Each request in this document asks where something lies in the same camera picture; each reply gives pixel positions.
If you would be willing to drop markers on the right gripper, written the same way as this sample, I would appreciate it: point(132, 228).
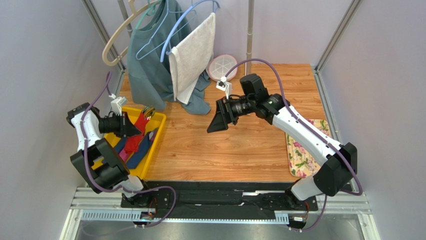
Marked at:
point(227, 111)

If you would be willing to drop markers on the metal rack pole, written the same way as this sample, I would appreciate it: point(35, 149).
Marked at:
point(125, 16)
point(250, 25)

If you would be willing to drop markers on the left metal rack pole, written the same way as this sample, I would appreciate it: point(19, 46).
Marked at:
point(125, 16)

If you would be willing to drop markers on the floral tray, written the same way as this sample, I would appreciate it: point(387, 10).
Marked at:
point(301, 163)

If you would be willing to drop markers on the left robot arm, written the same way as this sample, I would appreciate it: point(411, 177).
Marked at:
point(96, 160)

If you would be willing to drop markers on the red paper napkin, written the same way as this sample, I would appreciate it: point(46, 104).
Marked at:
point(133, 142)

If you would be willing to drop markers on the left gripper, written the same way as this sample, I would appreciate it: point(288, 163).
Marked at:
point(126, 129)

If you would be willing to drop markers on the green hanger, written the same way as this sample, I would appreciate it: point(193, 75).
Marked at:
point(152, 7)

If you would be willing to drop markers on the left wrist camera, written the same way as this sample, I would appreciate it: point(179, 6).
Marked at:
point(117, 103)

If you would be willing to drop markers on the gold spoon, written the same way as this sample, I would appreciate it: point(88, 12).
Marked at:
point(150, 115)

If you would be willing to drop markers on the pink white mesh bag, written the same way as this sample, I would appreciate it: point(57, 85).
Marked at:
point(220, 65)

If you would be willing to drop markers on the navy blue cloth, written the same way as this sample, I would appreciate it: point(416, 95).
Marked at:
point(136, 157)

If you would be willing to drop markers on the white towel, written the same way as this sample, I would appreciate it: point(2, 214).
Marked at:
point(189, 59)

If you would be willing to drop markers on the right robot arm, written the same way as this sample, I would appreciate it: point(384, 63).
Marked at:
point(338, 162)

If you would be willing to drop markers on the pink cloth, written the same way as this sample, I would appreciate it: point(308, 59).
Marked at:
point(124, 155)

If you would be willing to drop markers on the teal sweatshirt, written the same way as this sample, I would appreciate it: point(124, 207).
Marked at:
point(151, 80)

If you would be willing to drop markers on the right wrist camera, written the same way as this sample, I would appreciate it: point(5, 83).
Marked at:
point(224, 85)

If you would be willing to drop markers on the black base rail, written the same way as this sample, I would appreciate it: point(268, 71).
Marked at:
point(219, 200)

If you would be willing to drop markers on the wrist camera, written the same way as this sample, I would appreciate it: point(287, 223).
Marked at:
point(224, 85)
point(117, 103)

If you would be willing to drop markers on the blue hanger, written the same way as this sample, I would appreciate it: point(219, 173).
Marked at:
point(166, 46)

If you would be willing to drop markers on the beige hanger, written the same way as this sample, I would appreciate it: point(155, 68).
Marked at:
point(117, 44)

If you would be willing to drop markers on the yellow plastic bin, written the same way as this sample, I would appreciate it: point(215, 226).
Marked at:
point(139, 165)

